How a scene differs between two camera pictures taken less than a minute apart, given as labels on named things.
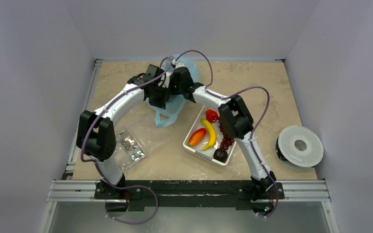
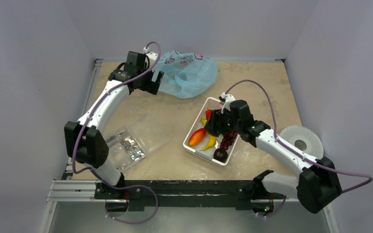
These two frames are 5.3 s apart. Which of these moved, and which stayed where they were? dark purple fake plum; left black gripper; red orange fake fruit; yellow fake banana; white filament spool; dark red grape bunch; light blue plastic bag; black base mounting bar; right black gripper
Moved: light blue plastic bag; right black gripper; left black gripper
Stayed: red orange fake fruit; dark purple fake plum; black base mounting bar; white filament spool; dark red grape bunch; yellow fake banana
